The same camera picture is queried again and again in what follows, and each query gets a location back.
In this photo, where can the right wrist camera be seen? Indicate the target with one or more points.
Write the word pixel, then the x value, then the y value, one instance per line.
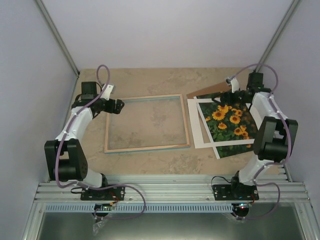
pixel 233 83

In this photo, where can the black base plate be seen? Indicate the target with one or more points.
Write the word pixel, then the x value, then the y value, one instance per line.
pixel 233 190
pixel 114 194

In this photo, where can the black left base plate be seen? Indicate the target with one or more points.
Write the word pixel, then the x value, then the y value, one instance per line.
pixel 114 194

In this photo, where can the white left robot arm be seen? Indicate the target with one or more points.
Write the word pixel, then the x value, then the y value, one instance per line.
pixel 66 161

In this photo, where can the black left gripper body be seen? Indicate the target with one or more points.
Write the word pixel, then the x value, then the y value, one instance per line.
pixel 109 108

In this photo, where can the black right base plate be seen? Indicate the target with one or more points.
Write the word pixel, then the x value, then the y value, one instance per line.
pixel 233 190

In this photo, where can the left controller board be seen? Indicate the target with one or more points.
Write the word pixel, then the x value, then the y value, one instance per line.
pixel 105 207

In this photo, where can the controller board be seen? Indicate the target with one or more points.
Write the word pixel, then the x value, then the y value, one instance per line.
pixel 105 207
pixel 245 205

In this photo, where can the aluminium corner post right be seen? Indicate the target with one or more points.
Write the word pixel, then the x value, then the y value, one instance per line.
pixel 293 7

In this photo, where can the right controller board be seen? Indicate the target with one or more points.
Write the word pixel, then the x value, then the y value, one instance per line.
pixel 245 205

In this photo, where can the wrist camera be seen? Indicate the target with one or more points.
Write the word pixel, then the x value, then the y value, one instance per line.
pixel 108 90
pixel 233 83

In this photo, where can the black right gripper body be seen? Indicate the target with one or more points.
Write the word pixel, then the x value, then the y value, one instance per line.
pixel 234 101

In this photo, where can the brown frame backing board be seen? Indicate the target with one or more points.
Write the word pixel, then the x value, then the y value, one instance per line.
pixel 217 88

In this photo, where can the slotted grey cable duct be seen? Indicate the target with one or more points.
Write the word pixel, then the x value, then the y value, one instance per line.
pixel 135 208

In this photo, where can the aluminium corner post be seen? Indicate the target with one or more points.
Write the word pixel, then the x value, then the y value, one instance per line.
pixel 56 35
pixel 293 7

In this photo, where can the aluminium corner post left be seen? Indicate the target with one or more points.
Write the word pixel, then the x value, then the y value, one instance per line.
pixel 56 35

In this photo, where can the sunflower photo print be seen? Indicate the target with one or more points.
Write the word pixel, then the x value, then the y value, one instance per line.
pixel 225 123

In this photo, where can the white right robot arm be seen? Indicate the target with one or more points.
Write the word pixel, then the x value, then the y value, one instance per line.
pixel 273 142

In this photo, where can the blue wooden picture frame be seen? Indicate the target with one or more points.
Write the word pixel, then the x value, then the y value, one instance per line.
pixel 148 123

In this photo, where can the aluminium rail platform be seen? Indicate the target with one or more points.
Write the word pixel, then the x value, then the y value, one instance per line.
pixel 188 188

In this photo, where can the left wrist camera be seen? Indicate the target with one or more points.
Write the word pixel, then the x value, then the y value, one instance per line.
pixel 108 90

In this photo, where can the white mat board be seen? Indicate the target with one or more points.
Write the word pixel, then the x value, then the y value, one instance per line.
pixel 197 131

